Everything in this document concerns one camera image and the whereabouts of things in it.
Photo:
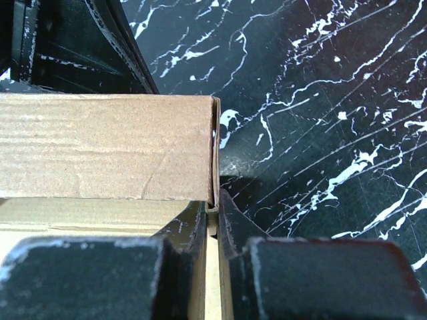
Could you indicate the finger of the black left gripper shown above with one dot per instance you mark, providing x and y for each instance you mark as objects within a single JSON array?
[{"x": 76, "y": 47}]

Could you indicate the brown cardboard box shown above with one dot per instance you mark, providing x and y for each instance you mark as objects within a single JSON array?
[{"x": 105, "y": 164}]

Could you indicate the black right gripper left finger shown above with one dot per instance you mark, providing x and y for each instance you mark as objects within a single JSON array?
[{"x": 106, "y": 277}]

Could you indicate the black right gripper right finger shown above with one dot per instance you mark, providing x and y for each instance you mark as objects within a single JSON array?
[{"x": 264, "y": 277}]

